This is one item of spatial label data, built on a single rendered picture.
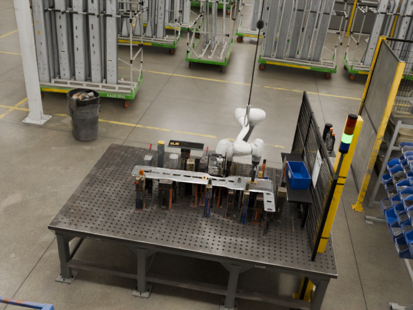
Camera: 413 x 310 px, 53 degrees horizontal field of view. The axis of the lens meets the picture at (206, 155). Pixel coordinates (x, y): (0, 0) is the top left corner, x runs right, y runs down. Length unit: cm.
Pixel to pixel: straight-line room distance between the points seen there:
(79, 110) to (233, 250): 365
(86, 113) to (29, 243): 239
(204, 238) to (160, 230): 41
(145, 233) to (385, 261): 279
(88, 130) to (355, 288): 436
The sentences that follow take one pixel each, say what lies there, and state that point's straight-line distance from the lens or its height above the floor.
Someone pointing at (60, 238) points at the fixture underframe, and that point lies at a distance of 411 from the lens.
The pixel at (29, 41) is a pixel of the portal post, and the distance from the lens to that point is 705.
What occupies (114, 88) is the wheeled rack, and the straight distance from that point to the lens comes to 804.
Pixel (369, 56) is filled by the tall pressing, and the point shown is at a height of 54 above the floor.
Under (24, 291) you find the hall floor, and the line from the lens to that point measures 446.
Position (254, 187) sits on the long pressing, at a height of 100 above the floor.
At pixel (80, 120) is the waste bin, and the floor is 36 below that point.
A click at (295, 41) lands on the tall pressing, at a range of 1085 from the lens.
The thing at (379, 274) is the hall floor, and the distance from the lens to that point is 503.
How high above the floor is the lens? 320
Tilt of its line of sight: 30 degrees down
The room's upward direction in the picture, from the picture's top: 5 degrees clockwise
